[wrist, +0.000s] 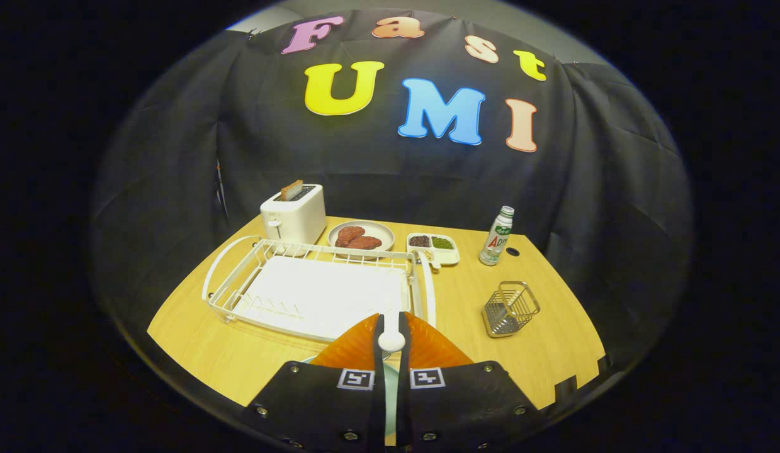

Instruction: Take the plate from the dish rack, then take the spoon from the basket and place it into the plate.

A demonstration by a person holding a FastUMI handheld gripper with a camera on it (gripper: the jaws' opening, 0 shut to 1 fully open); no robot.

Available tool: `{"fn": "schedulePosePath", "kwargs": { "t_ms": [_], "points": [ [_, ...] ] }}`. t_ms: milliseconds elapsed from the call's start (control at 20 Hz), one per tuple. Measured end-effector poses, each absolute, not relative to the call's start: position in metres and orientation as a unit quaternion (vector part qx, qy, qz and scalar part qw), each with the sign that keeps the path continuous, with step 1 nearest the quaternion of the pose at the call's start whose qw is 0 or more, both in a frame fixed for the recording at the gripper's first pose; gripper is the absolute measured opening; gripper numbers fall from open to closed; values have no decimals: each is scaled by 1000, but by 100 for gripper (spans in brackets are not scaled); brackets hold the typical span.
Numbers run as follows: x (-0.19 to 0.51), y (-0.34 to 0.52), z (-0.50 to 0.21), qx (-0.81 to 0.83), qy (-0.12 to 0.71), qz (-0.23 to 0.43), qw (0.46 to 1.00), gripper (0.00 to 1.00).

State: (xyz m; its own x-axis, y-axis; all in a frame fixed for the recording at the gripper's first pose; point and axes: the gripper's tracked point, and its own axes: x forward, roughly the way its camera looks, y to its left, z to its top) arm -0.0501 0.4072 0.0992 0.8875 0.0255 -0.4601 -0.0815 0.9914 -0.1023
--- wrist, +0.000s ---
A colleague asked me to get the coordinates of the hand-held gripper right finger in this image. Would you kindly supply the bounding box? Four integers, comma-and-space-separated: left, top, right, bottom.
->
396, 311, 545, 450

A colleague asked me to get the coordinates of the white toaster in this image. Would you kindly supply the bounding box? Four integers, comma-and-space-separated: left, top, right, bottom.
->
260, 184, 327, 246

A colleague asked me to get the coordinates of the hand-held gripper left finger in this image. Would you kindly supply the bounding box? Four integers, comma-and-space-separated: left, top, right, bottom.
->
245, 313, 387, 450

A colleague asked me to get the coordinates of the beige plate with meat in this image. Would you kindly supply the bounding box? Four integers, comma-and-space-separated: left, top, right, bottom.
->
327, 220, 395, 260

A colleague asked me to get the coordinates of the white wire dish rack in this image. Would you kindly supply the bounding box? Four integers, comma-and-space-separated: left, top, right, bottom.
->
201, 236, 438, 344

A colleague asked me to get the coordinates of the white knob checked handle spoon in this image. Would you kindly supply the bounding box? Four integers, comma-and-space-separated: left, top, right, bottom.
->
378, 327, 406, 378

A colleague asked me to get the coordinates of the white drain tray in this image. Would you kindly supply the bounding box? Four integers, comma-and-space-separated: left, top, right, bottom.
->
235, 255, 412, 342

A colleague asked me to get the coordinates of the metal wire basket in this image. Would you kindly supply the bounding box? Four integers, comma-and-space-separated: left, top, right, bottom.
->
482, 281, 541, 339

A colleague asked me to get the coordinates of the white green drink bottle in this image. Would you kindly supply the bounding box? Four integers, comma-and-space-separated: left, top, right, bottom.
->
478, 206, 515, 267

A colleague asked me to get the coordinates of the light green plate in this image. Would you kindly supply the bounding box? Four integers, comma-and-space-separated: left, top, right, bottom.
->
300, 354, 400, 441

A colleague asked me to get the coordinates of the white divided tray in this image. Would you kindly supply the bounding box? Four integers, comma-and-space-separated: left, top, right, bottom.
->
406, 233, 461, 270

